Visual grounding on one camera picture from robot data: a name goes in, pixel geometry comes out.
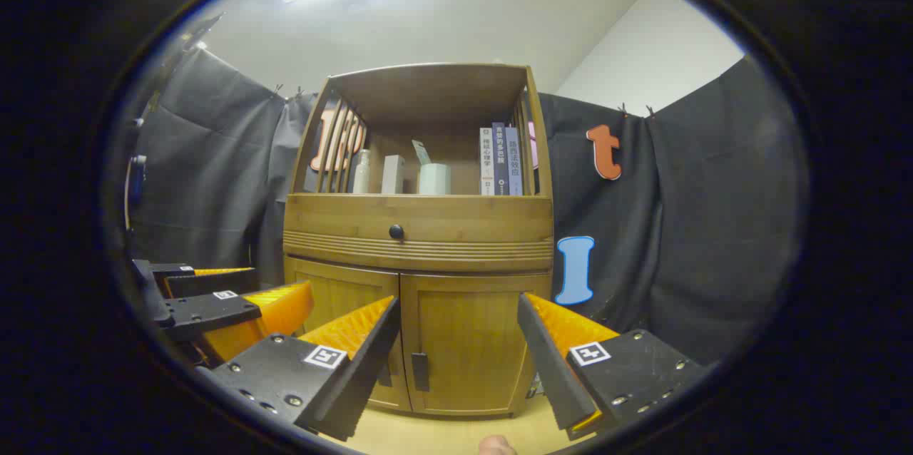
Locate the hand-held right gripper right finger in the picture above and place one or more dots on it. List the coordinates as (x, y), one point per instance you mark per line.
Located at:
(549, 369)

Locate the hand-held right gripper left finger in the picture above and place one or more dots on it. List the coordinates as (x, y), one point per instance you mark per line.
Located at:
(364, 376)

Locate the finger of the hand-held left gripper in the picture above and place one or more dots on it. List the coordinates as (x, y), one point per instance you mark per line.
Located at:
(214, 312)
(214, 285)

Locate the wooden double-door shoe cabinet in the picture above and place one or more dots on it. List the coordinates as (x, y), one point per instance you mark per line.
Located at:
(428, 91)

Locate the wooden cabinet drawer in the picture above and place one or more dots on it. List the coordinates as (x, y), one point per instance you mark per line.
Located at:
(463, 223)

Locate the black backdrop cloth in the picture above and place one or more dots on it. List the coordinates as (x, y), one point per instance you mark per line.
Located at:
(214, 155)

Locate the black round drawer knob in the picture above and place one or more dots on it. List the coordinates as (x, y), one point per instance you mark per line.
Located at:
(396, 232)

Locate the white pump bottle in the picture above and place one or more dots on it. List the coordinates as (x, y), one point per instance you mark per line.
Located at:
(361, 173)

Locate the white upright box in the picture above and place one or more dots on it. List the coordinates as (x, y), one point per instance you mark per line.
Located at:
(392, 175)

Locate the pale cylindrical cup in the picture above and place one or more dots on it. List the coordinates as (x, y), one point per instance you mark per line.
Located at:
(434, 179)

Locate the light blue book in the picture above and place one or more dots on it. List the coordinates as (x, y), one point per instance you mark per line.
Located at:
(513, 161)

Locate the dark blue book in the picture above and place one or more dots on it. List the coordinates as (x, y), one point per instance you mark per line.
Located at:
(500, 159)

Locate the pale paper card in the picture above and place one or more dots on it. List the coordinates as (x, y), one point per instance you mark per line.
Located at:
(421, 152)

